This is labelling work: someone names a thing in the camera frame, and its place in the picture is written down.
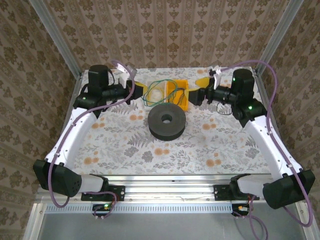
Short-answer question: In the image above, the aluminium mounting rail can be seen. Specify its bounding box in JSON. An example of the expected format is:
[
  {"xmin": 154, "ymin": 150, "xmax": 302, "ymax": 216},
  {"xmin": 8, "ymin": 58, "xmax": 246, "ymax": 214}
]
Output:
[{"xmin": 34, "ymin": 174, "xmax": 310, "ymax": 204}]

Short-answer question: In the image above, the small black controller board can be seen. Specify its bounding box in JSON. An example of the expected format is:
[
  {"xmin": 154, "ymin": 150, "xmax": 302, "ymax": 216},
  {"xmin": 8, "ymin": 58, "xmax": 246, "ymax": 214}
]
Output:
[
  {"xmin": 92, "ymin": 203, "xmax": 114, "ymax": 217},
  {"xmin": 231, "ymin": 203, "xmax": 253, "ymax": 217}
]

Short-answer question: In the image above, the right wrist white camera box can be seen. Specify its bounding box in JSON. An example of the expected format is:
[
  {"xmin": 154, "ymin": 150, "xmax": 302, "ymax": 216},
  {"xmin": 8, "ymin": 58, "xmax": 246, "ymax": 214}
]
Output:
[{"xmin": 208, "ymin": 64, "xmax": 223, "ymax": 87}]

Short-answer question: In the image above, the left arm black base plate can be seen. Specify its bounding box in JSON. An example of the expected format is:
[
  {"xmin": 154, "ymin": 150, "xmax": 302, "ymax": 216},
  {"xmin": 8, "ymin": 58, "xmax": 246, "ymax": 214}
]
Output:
[{"xmin": 81, "ymin": 185, "xmax": 126, "ymax": 202}]

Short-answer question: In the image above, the slotted grey cable duct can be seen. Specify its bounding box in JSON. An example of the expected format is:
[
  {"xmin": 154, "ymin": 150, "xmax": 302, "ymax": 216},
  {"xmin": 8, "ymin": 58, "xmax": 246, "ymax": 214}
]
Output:
[{"xmin": 44, "ymin": 203, "xmax": 235, "ymax": 215}]

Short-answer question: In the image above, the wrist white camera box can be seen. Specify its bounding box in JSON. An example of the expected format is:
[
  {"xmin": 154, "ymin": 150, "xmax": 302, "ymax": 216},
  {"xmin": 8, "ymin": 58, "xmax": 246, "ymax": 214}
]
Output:
[
  {"xmin": 115, "ymin": 63, "xmax": 138, "ymax": 86},
  {"xmin": 208, "ymin": 64, "xmax": 223, "ymax": 87}
]

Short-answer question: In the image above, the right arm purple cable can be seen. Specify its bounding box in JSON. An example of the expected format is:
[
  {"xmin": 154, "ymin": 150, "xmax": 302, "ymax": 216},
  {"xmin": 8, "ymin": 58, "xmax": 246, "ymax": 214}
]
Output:
[{"xmin": 219, "ymin": 59, "xmax": 315, "ymax": 238}]

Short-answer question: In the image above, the white plastic bin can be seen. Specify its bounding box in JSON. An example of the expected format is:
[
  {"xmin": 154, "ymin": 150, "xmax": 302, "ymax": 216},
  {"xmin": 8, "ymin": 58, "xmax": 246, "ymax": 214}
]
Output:
[{"xmin": 142, "ymin": 79, "xmax": 168, "ymax": 112}]

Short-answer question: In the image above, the black cable spool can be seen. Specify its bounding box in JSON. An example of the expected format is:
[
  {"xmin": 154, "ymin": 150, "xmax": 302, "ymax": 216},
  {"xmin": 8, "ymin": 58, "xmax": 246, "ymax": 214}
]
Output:
[{"xmin": 147, "ymin": 104, "xmax": 187, "ymax": 141}]

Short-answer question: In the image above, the aluminium table side rail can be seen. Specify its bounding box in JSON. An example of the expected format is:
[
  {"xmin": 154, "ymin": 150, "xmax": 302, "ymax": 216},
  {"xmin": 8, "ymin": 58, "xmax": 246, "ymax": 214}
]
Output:
[
  {"xmin": 46, "ymin": 71, "xmax": 84, "ymax": 185},
  {"xmin": 252, "ymin": 67, "xmax": 296, "ymax": 183}
]

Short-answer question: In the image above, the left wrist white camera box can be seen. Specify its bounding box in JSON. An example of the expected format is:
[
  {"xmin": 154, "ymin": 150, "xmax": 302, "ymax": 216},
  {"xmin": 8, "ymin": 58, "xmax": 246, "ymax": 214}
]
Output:
[{"xmin": 115, "ymin": 63, "xmax": 138, "ymax": 86}]

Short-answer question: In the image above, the thin dark cable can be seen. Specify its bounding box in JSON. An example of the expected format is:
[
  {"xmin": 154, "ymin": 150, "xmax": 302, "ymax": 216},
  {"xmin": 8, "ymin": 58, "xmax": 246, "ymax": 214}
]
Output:
[{"xmin": 169, "ymin": 87, "xmax": 188, "ymax": 106}]

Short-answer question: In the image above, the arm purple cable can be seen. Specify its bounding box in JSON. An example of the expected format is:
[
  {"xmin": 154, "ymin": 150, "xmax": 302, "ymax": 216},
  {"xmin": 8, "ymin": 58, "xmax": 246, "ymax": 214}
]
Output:
[
  {"xmin": 49, "ymin": 59, "xmax": 137, "ymax": 221},
  {"xmin": 219, "ymin": 59, "xmax": 315, "ymax": 238}
]

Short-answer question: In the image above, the aluminium frame post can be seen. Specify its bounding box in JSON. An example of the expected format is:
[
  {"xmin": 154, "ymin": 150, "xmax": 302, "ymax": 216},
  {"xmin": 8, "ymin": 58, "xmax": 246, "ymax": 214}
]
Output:
[
  {"xmin": 27, "ymin": 0, "xmax": 84, "ymax": 77},
  {"xmin": 254, "ymin": 0, "xmax": 305, "ymax": 76}
]

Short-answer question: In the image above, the yellow plastic bin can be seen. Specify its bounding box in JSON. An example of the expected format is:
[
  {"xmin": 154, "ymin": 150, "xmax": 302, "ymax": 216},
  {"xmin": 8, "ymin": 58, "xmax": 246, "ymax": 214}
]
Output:
[{"xmin": 165, "ymin": 79, "xmax": 190, "ymax": 112}]

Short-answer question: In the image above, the grey metal panel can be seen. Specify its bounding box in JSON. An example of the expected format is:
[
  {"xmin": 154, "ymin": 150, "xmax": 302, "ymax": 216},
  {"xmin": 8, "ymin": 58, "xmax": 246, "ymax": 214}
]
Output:
[{"xmin": 23, "ymin": 202, "xmax": 320, "ymax": 240}]

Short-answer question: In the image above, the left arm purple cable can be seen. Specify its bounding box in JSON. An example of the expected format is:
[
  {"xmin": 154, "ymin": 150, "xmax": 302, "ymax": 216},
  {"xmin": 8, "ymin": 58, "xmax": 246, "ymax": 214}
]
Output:
[{"xmin": 49, "ymin": 59, "xmax": 137, "ymax": 221}]

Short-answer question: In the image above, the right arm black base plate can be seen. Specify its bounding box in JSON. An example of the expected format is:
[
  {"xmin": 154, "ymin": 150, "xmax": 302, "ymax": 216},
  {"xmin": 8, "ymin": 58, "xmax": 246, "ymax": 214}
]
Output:
[{"xmin": 213, "ymin": 184, "xmax": 260, "ymax": 202}]

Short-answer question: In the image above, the thin green cable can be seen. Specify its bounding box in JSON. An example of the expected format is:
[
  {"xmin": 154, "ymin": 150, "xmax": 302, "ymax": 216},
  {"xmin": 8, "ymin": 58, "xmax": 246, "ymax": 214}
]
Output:
[{"xmin": 141, "ymin": 78, "xmax": 189, "ymax": 107}]

